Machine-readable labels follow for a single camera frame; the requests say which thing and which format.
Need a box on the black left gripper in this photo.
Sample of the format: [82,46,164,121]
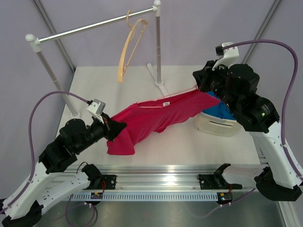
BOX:
[74,112,127,154]

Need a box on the blue t shirt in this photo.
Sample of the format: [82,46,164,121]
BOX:
[202,101,236,120]

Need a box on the metal clothes rack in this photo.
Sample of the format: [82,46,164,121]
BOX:
[25,0,173,119]

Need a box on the cream laundry basket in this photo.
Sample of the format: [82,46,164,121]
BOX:
[193,112,242,137]

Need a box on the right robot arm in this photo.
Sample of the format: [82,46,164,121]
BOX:
[193,61,303,201]

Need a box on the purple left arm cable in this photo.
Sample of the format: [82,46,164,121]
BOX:
[0,91,98,227]

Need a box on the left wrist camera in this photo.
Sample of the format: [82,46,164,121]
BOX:
[87,99,106,123]

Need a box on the white slotted cable duct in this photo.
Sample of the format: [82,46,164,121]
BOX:
[71,192,218,201]

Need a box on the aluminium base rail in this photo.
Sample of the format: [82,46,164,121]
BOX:
[96,164,220,191]

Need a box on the pink t shirt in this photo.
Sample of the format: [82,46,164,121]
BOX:
[107,89,219,156]

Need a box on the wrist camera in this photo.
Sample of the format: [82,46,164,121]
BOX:
[87,99,106,123]
[212,42,239,70]

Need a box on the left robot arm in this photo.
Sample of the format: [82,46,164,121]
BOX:
[0,114,127,227]

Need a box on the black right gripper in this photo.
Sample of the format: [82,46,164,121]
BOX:
[194,59,238,111]

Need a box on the beige plastic hanger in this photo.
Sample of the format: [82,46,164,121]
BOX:
[117,10,148,83]

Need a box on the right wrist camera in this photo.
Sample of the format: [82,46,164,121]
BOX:
[212,42,239,70]

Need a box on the pink wire hanger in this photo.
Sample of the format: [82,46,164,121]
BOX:
[136,85,198,108]

